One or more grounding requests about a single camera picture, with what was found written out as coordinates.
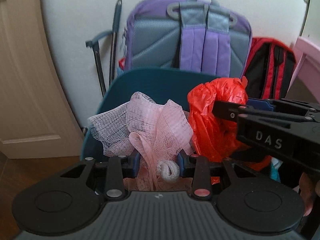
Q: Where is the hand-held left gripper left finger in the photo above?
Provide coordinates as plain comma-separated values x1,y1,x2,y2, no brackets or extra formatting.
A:
59,155,142,201

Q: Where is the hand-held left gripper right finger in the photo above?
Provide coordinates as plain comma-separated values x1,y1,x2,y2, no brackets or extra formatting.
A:
176,153,260,201

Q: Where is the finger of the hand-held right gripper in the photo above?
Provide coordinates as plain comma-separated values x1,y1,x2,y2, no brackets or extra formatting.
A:
212,101,253,120
246,98,320,123

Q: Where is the red plastic bag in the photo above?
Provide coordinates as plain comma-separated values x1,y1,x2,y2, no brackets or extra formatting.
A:
187,76,272,171

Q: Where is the pink mesh sponge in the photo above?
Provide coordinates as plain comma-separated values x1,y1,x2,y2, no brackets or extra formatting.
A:
87,92,194,192

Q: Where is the teal plastic bin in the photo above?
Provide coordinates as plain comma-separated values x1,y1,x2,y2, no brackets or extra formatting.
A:
80,67,283,180

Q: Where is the person's right hand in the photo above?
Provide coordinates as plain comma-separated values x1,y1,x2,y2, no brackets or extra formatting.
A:
299,172,317,217

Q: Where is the red black backpack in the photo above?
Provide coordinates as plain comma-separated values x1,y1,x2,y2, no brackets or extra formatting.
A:
241,37,298,101

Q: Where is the pink desk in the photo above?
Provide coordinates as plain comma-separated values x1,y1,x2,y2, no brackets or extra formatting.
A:
285,36,320,101

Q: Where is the purple grey backpack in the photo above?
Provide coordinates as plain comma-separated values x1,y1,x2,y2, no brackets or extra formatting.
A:
124,0,253,78

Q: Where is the dark grey pole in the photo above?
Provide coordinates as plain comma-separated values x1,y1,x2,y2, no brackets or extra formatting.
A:
109,0,123,85

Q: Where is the wooden door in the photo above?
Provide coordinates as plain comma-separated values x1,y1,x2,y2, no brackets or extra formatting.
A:
0,0,84,159

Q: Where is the grey trolley handle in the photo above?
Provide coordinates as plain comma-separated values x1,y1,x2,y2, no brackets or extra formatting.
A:
85,30,113,98

